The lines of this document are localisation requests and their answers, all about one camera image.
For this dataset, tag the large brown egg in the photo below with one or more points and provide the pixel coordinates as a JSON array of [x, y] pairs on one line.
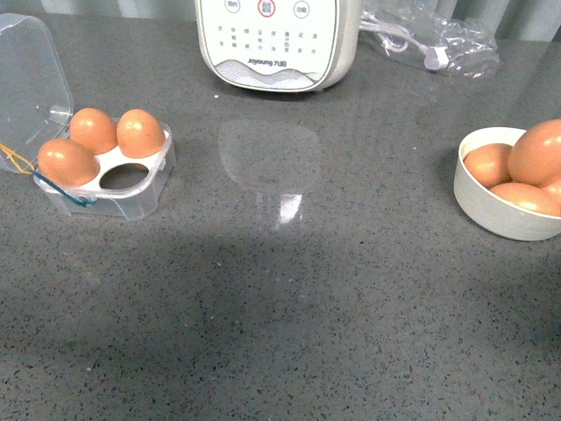
[[535, 157]]

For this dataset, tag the clear plastic egg box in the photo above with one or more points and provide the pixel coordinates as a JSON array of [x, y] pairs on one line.
[[37, 105]]

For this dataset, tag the brown egg back right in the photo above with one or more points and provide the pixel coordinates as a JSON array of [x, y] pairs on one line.
[[139, 134]]

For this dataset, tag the brown egg back left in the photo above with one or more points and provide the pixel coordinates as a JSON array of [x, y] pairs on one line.
[[93, 129]]

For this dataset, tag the brown egg in bowl left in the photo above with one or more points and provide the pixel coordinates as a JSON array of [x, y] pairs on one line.
[[489, 164]]

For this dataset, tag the brown egg in bowl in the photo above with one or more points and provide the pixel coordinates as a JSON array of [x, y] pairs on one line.
[[489, 164], [553, 188], [528, 197]]

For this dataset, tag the brown egg front left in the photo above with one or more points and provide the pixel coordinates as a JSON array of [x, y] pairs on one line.
[[67, 163]]

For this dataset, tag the brown egg in bowl front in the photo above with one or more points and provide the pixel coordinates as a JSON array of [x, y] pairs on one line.
[[528, 197]]

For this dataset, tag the brown egg in bowl right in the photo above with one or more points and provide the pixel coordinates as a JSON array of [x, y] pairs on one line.
[[553, 188]]

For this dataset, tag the white Joyoung blender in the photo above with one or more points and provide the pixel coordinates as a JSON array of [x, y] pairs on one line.
[[279, 45]]

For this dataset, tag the white round bowl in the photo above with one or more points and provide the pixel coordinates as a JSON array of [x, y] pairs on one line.
[[488, 210]]

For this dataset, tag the clear plastic bag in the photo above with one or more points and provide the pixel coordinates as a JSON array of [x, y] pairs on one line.
[[414, 34]]

